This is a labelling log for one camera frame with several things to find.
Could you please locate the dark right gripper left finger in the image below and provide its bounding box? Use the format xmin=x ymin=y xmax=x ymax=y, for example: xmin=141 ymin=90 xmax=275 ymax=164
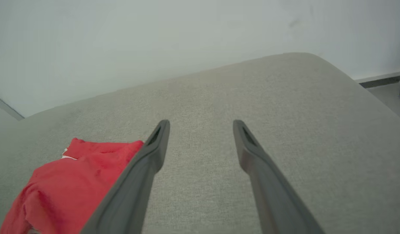
xmin=80 ymin=120 xmax=171 ymax=234

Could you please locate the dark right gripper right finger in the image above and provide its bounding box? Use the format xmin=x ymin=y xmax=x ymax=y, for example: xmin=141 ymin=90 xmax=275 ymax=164
xmin=233 ymin=120 xmax=325 ymax=234

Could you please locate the red white basketball jersey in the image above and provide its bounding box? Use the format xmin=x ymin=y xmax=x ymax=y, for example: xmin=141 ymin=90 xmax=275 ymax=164
xmin=0 ymin=138 xmax=144 ymax=234

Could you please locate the grey skirting strip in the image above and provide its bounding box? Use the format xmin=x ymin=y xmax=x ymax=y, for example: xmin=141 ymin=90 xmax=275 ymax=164
xmin=0 ymin=92 xmax=25 ymax=121

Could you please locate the white wall baseboard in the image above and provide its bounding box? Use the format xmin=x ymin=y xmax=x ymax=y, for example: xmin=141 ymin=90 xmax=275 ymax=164
xmin=354 ymin=69 xmax=400 ymax=84

